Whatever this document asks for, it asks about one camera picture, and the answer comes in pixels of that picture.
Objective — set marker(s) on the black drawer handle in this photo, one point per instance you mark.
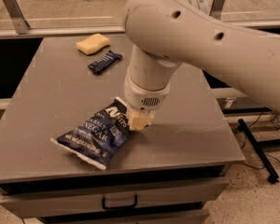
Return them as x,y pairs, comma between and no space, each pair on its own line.
119,203

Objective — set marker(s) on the yellow sponge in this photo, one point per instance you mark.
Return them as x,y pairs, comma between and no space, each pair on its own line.
92,44

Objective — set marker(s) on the grey cabinet drawer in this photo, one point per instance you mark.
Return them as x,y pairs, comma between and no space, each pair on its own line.
134,217
81,201

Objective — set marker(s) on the black floor stand bar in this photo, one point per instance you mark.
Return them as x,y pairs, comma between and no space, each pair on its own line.
273,176

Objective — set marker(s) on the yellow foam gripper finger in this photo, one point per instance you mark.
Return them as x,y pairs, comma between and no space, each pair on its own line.
138,119

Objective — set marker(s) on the blue kettle chip bag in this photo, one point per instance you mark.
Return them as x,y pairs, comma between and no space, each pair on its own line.
97,139

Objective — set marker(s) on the metal rail bracket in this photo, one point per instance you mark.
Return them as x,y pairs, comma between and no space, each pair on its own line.
20,24
216,8

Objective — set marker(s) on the dark blue rxbar wrapper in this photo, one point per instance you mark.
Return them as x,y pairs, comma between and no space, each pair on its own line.
103,63

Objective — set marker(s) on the right metal rail bracket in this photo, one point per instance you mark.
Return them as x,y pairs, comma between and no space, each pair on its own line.
216,8

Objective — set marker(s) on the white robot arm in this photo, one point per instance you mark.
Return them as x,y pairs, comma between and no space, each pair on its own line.
167,33

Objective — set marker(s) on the left metal rail bracket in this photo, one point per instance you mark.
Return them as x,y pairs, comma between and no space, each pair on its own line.
20,24

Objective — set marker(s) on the lower grey cabinet drawer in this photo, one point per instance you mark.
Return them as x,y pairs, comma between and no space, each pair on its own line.
134,217

